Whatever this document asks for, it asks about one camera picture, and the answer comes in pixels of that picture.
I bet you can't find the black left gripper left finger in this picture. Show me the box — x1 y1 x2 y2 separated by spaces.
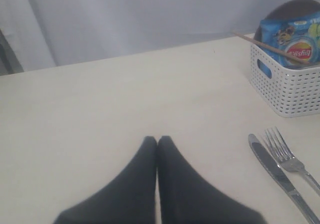
55 136 157 224

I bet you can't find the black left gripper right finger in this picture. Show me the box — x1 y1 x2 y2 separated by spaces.
157 136 265 224

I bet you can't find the silver metal table knife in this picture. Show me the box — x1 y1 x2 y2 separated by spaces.
248 134 320 224

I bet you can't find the silver metal fork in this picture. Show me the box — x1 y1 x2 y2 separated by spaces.
264 127 320 196

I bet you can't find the brown wooden chopstick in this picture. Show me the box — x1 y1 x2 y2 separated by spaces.
232 31 310 65

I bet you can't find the white plastic lattice basket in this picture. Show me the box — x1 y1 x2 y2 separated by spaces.
249 44 320 118

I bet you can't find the blue potato chips bag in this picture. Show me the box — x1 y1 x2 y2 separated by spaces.
260 12 320 63

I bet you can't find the dark brown round plate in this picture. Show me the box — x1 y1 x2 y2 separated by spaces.
253 0 320 41

